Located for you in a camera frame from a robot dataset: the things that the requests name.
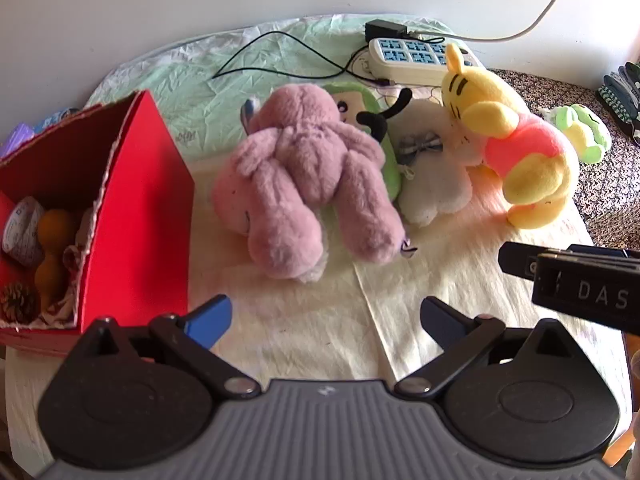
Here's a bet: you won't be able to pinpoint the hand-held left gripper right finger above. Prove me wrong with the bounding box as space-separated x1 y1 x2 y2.
394 296 583 402

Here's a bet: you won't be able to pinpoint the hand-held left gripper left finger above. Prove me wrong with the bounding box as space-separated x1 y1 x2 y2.
86 294 262 402

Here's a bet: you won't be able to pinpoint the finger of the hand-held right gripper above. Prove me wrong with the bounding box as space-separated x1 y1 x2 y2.
498 241 549 278

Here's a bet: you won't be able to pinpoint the white plush rabbit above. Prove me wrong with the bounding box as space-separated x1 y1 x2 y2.
395 97 486 228

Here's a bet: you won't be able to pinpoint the red cardboard box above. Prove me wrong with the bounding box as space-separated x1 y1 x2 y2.
0 89 196 358

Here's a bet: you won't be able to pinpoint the yellow plush bear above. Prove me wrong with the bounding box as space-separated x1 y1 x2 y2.
440 42 581 231

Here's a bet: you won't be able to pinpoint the pink plush toy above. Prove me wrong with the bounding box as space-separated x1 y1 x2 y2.
211 84 407 282

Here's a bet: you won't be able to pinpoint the green plush toy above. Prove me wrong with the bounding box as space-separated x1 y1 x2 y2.
322 81 416 202

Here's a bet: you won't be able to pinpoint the printed pastel tablecloth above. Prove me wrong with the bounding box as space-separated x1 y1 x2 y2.
5 12 626 461

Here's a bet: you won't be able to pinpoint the small green frog plush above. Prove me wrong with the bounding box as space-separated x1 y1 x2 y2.
542 104 613 165

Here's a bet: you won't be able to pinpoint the orange gourd-shaped toy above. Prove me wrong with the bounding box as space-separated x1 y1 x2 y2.
34 208 81 311

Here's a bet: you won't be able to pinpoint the brown patterned sofa cover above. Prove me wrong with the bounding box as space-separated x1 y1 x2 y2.
487 67 640 251

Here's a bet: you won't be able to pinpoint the brown pine cone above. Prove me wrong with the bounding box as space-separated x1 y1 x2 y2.
0 282 41 325

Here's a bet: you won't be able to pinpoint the dotted work gloves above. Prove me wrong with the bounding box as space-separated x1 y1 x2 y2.
597 61 640 147

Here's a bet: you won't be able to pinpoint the patterned tape roll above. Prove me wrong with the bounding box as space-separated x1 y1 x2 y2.
1 196 46 267

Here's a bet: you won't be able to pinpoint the white power strip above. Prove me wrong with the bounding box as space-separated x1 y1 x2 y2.
367 37 488 85

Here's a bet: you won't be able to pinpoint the blue packet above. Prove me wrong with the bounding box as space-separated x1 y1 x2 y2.
32 107 81 133

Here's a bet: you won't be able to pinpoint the black power adapter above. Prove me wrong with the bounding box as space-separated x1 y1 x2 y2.
365 19 408 41

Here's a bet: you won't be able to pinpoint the purple packet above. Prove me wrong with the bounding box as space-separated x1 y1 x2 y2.
0 122 36 157

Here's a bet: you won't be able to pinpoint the thin black cable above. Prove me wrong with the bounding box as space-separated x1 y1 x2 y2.
212 30 391 86

